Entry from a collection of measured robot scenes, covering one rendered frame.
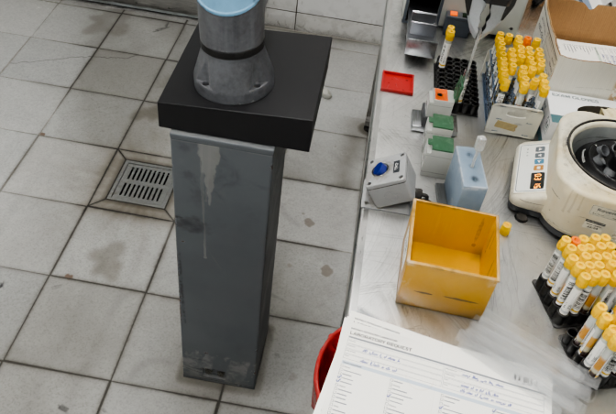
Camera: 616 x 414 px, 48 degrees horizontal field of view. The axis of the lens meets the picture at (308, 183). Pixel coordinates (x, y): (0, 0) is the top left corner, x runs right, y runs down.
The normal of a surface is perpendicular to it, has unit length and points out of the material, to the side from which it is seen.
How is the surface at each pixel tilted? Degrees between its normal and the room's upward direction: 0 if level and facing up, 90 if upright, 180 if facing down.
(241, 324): 90
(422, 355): 0
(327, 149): 0
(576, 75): 92
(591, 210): 90
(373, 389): 1
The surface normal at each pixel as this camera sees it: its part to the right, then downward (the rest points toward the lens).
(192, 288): -0.14, 0.68
